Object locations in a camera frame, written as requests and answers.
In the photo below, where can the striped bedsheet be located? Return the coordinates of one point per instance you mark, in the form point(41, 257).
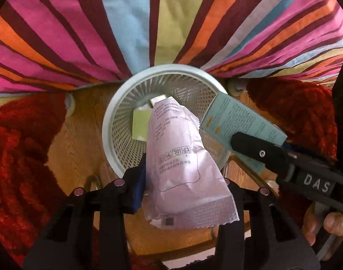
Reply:
point(174, 19)

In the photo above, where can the grey bed foot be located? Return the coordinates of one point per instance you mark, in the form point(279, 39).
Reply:
point(237, 87)
point(70, 104)

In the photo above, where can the lime green box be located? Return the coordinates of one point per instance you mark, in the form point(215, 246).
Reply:
point(140, 123)

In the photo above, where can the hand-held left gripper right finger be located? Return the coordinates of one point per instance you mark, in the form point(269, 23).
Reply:
point(246, 202)

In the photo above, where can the white mesh wastebasket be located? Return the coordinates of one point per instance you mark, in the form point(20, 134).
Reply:
point(123, 135)

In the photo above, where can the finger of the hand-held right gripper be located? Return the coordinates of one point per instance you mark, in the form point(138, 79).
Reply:
point(253, 149)

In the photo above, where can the pale pink plastic pack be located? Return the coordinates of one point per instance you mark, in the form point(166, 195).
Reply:
point(182, 174)

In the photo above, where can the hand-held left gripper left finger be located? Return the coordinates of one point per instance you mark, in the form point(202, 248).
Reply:
point(139, 185)

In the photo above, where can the teal box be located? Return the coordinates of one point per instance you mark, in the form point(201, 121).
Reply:
point(239, 118)

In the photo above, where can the red fuzzy cloth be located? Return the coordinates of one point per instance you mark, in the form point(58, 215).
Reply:
point(300, 109)
point(19, 160)

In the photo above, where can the person's right hand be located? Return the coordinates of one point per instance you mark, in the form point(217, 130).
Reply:
point(334, 223)

